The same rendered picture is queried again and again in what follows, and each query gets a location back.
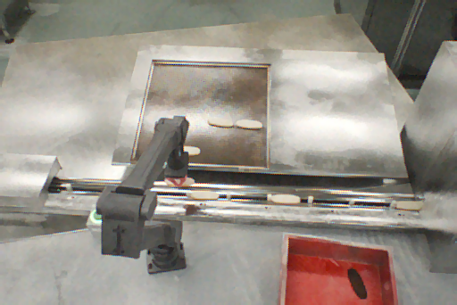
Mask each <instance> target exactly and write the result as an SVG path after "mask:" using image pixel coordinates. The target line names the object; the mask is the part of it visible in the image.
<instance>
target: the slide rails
mask: <svg viewBox="0 0 457 305"><path fill-rule="evenodd" d="M66 185H71V187H73V188H100V189H105V187H106V186H107V185H113V184H98V183H84V182H57V181H51V185H50V186H59V187H66ZM115 186H117V185H115ZM151 190H152V191H157V192H168V193H183V194H186V193H187V190H190V193H191V192H194V191H210V192H216V193H218V194H223V195H227V192H231V195H236V196H251V197H264V198H267V195H268V194H271V196H273V195H274V194H292V193H278V192H250V191H237V190H222V189H209V188H181V187H167V186H153V187H152V188H151ZM47 191H48V192H49V193H50V194H76V195H101V193H100V192H73V191H59V190H47ZM292 195H295V196H297V197H299V198H300V199H305V200H308V199H309V197H310V196H312V199H313V200H319V201H332V202H349V201H350V199H351V198H354V201H355V202H374V203H387V204H391V202H392V201H397V202H416V199H403V198H374V197H360V196H347V195H318V194H292ZM157 199H171V200H185V201H199V202H238V203H251V204H279V203H275V202H263V201H249V200H236V199H222V198H217V199H215V200H209V201H207V200H197V199H195V198H192V197H181V196H168V195H157ZM279 205H293V206H306V207H320V208H347V209H360V210H387V211H408V210H400V209H398V208H385V207H371V206H358V205H344V204H317V203H303V202H299V203H297V204H279Z"/></svg>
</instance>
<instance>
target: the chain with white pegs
mask: <svg viewBox="0 0 457 305"><path fill-rule="evenodd" d="M50 189H51V190H59V191H63V190H64V191H73V192H77V191H79V192H100V193H102V192H103V191H102V190H87V189H82V190H81V189H73V188H72V187H71V185H66V188H47V190H50ZM157 195H168V196H182V197H184V196H186V197H190V190H187V194H157ZM219 198H222V199H236V200H242V199H243V200H251V201H263V202H272V200H271V194H268V195H267V199H265V198H238V197H232V198H231V192H227V197H224V196H219ZM300 202H303V203H317V204H322V203H323V204H344V205H358V206H360V205H361V206H372V207H375V206H376V207H385V208H396V207H395V206H396V204H397V201H392V202H391V204H390V205H386V204H360V203H358V204H356V203H354V198H351V199H350V201H349V202H348V203H347V202H313V201H312V196H310V197H309V199H308V202H305V201H300Z"/></svg>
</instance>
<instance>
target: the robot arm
mask: <svg viewBox="0 0 457 305"><path fill-rule="evenodd" d="M189 127H190V122H189V121H188V120H187V119H186V116H180V115H174V117H173V119H171V118H160V119H159V120H157V121H156V122H155V123H154V137H153V139H152V140H151V143H150V144H149V145H148V146H147V147H146V149H145V151H144V152H143V153H142V155H141V157H140V159H139V160H138V162H137V163H136V165H135V167H134V168H133V169H132V170H131V172H130V173H129V175H128V176H127V177H126V178H125V179H124V180H123V181H122V182H119V185H117V186H115V185H107V186H106V187H105V189H104V190H103V192H102V193H101V195H99V198H97V201H96V214H97V215H102V216H101V253H102V255H111V256H121V257H127V258H132V259H134V260H138V259H139V258H140V253H141V251H142V250H146V259H147V273H148V274H150V275H152V274H156V273H165V272H170V271H173V270H178V269H185V268H186V267H187V260H186V254H185V246H184V244H183V243H182V242H181V241H180V240H181V237H182V233H183V222H182V220H176V219H172V220H170V219H165V218H152V216H153V215H154V212H155V210H156V208H157V191H152V190H151V188H152V187H153V185H154V182H155V181H156V179H157V177H158V176H159V174H160V172H161V170H162V168H163V166H164V163H165V162H166V161H167V163H166V167H165V170H164V177H165V178H166V179H167V180H168V181H170V182H171V183H173V184H174V185H175V186H176V187H181V186H182V185H183V182H185V181H186V180H187V169H188V165H189V162H190V159H189V158H188V155H189V152H184V146H183V144H184V143H185V142H186V139H187V132H188V130H189ZM174 179H180V183H179V184H177V182H176V181H175V180H174Z"/></svg>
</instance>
